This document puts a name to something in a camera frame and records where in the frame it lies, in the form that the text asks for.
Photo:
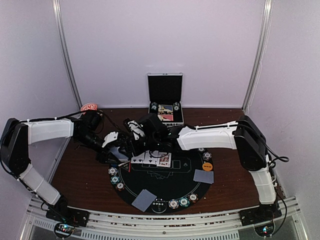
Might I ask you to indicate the orange chips seat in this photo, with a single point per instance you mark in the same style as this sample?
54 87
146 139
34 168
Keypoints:
193 197
120 186

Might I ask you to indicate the round black poker mat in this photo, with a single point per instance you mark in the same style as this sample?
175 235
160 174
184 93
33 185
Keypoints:
167 183

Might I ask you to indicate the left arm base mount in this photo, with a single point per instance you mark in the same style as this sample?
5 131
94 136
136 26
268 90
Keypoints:
68 215

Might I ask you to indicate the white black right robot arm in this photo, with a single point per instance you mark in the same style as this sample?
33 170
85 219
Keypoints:
243 136

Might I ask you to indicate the clear round dealer button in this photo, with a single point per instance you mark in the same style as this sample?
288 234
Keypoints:
159 206

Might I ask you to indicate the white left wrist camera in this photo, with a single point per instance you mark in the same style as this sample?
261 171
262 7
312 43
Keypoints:
109 138

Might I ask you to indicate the blue card seat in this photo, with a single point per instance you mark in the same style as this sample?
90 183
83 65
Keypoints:
143 200
203 176

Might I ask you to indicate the chip stack in case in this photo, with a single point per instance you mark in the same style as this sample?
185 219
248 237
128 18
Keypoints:
176 106
154 106

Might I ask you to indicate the face-up clubs card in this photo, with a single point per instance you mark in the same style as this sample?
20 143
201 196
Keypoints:
151 157
139 159

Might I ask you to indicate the orange chips front seat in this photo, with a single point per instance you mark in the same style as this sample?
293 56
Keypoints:
193 197

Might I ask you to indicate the green chips front seat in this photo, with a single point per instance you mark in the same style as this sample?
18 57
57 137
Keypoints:
184 202

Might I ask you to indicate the red card box in case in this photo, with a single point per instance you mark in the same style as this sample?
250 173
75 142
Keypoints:
166 117

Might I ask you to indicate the red black triangle marker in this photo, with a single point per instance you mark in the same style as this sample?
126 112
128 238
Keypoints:
125 166

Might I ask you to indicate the face-up king card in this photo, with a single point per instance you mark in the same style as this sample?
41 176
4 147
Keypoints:
164 159

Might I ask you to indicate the blue white chips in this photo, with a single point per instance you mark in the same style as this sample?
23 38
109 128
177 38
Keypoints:
173 204
112 171
207 156

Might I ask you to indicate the right chip stack in case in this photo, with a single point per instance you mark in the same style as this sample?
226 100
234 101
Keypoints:
176 106

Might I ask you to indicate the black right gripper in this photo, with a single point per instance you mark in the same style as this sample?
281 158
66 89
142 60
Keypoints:
131 144

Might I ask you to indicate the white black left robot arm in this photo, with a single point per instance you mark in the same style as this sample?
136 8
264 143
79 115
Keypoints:
24 142

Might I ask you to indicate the red white patterned bowl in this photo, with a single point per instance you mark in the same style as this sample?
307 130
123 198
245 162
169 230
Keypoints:
89 107

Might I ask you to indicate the grey blue card deck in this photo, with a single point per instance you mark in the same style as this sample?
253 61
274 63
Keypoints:
118 155

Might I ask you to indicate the blue card front seat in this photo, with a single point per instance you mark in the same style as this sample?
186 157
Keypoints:
143 200

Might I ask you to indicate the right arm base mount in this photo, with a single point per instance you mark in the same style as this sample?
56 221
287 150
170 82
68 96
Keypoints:
259 214

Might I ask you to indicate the blue white chips front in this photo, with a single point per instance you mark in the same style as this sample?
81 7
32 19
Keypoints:
173 204

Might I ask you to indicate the orange big blind button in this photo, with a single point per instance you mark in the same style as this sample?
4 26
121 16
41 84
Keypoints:
207 166

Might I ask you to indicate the aluminium front rail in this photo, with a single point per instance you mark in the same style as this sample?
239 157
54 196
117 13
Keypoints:
223 225

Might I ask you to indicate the left chip stack in case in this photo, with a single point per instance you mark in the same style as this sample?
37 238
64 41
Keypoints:
154 106

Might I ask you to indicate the blue card box in case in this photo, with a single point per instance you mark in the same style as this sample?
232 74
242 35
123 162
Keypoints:
162 108

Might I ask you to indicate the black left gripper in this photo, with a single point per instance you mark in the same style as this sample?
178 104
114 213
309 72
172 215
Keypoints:
104 157

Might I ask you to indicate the aluminium poker case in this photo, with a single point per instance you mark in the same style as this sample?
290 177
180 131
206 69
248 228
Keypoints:
166 89

